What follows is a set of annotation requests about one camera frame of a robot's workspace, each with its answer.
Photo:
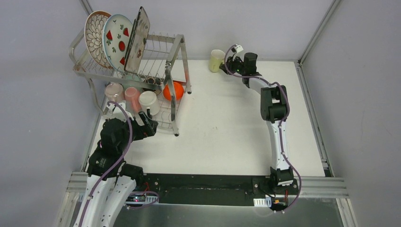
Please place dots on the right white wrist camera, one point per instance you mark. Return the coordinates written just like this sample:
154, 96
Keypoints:
237, 49

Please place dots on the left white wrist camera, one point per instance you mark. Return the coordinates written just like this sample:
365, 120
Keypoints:
112, 112

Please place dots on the yellow mug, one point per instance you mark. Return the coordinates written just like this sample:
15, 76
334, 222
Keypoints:
215, 60

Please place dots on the orange plastic bowl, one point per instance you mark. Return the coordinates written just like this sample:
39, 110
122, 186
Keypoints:
179, 91

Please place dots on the mint green bowl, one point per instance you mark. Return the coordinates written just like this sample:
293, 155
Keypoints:
131, 77

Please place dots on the white mug dark rim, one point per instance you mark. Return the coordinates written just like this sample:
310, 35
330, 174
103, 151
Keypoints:
149, 102

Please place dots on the brown patterned small bowl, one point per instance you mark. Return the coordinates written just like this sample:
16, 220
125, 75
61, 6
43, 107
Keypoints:
154, 81

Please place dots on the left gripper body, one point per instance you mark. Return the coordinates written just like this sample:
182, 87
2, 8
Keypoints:
145, 124

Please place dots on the stainless steel dish rack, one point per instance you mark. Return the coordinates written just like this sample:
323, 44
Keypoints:
165, 58

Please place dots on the pink cup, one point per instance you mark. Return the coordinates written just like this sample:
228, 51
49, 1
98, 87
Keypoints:
132, 99

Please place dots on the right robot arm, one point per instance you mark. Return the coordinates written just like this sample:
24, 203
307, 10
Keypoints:
274, 109

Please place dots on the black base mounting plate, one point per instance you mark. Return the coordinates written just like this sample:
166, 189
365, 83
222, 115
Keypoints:
217, 190

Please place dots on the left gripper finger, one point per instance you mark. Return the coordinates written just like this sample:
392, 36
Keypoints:
151, 128
146, 118

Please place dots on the watermelon pattern round plate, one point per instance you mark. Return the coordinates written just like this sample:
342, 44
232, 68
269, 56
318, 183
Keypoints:
116, 35

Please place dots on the square flower pattern plate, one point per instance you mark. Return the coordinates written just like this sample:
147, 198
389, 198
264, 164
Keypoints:
137, 42

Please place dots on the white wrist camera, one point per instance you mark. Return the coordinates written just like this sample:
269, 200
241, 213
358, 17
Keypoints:
237, 49
112, 112

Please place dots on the aluminium frame rail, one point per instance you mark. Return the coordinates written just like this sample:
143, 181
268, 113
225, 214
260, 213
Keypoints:
312, 116

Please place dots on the floral petal brown-rim plate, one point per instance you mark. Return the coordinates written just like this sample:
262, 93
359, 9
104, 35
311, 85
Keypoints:
93, 34

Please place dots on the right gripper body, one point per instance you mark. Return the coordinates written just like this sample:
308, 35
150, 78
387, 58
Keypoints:
235, 65

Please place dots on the pink iridescent mug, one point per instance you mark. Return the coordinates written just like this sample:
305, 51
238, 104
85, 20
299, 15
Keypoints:
115, 92

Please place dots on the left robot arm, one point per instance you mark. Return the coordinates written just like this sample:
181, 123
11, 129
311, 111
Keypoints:
109, 180

